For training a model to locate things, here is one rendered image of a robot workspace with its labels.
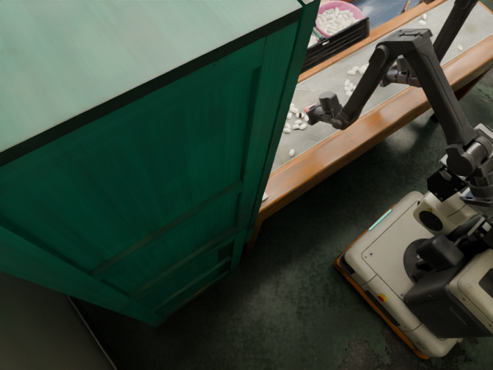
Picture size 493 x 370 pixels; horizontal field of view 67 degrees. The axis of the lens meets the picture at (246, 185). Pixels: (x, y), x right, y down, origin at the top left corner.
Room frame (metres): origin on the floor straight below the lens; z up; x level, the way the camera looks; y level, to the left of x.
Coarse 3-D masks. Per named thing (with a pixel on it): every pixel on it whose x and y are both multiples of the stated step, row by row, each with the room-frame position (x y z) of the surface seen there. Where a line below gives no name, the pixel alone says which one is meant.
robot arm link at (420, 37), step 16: (400, 32) 0.86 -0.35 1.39; (416, 32) 0.83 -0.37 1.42; (400, 48) 0.79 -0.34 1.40; (416, 48) 0.78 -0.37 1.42; (432, 48) 0.80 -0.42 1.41; (416, 64) 0.77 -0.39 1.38; (432, 64) 0.76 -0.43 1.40; (432, 80) 0.73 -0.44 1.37; (432, 96) 0.71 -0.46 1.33; (448, 96) 0.70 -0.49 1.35; (448, 112) 0.67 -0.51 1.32; (448, 128) 0.65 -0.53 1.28; (464, 128) 0.65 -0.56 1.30; (448, 144) 0.63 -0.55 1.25; (464, 144) 0.61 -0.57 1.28; (448, 160) 0.59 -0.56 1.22; (464, 160) 0.57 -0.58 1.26; (464, 176) 0.55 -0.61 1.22
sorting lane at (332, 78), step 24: (408, 24) 1.69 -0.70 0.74; (432, 24) 1.73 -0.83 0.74; (480, 24) 1.79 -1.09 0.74; (456, 48) 1.58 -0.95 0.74; (336, 72) 1.29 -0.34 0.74; (312, 96) 1.12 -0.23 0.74; (384, 96) 1.19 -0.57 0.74; (288, 120) 0.97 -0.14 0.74; (288, 144) 0.84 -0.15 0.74; (312, 144) 0.87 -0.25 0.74
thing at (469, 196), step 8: (472, 176) 0.55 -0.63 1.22; (488, 176) 0.55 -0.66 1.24; (472, 184) 0.54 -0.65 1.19; (480, 184) 0.53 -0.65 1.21; (488, 184) 0.53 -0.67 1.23; (472, 192) 0.52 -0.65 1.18; (480, 192) 0.52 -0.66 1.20; (488, 192) 0.51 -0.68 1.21; (464, 200) 0.50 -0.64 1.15; (472, 200) 0.50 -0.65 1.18; (480, 200) 0.49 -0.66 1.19; (488, 200) 0.49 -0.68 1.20
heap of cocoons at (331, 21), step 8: (336, 8) 1.72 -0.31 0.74; (320, 16) 1.64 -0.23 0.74; (328, 16) 1.65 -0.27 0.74; (336, 16) 1.68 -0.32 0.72; (344, 16) 1.67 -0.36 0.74; (352, 16) 1.68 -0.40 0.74; (320, 24) 1.58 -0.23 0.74; (328, 24) 1.59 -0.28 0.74; (336, 24) 1.60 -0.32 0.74; (344, 24) 1.61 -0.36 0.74; (328, 32) 1.55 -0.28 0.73
